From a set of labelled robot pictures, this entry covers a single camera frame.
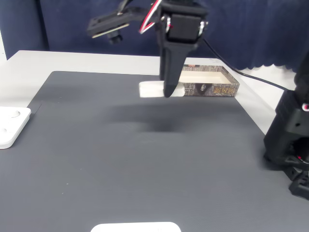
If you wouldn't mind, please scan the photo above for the white block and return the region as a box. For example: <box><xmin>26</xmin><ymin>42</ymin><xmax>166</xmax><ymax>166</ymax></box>
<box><xmin>139</xmin><ymin>81</ymin><xmax>185</xmax><ymax>98</ymax></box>

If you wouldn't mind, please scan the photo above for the bark-patterned cardboard box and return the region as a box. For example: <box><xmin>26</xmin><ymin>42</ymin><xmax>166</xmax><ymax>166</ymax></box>
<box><xmin>177</xmin><ymin>63</ymin><xmax>240</xmax><ymax>98</ymax></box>

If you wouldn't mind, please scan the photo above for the dark blue curtain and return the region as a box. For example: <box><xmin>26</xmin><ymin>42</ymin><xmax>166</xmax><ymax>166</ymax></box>
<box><xmin>38</xmin><ymin>0</ymin><xmax>309</xmax><ymax>71</ymax></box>

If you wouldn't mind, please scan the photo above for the dark grey table mat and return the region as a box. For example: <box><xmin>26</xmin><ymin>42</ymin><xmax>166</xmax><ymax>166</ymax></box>
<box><xmin>0</xmin><ymin>71</ymin><xmax>309</xmax><ymax>232</ymax></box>

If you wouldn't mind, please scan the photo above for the dark blue partition panel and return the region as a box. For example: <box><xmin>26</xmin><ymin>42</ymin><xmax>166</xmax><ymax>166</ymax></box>
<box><xmin>0</xmin><ymin>0</ymin><xmax>41</xmax><ymax>60</ymax></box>

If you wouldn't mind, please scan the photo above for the white rounded flat device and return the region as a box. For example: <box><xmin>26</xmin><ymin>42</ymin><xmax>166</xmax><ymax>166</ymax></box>
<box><xmin>90</xmin><ymin>221</ymin><xmax>182</xmax><ymax>232</ymax></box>

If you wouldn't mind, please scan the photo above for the white power strip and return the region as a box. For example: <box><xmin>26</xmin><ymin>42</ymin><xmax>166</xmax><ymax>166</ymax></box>
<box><xmin>0</xmin><ymin>106</ymin><xmax>32</xmax><ymax>149</ymax></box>

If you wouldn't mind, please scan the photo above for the red white servo cable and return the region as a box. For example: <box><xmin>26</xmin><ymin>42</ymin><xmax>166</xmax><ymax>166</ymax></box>
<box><xmin>139</xmin><ymin>0</ymin><xmax>169</xmax><ymax>34</ymax></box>

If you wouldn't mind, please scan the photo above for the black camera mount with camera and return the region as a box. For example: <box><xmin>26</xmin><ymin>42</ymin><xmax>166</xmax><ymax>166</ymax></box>
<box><xmin>86</xmin><ymin>7</ymin><xmax>155</xmax><ymax>46</ymax></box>

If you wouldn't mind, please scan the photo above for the black camera cable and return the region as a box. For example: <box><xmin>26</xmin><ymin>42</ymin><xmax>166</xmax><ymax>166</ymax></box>
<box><xmin>115</xmin><ymin>0</ymin><xmax>287</xmax><ymax>92</ymax></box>

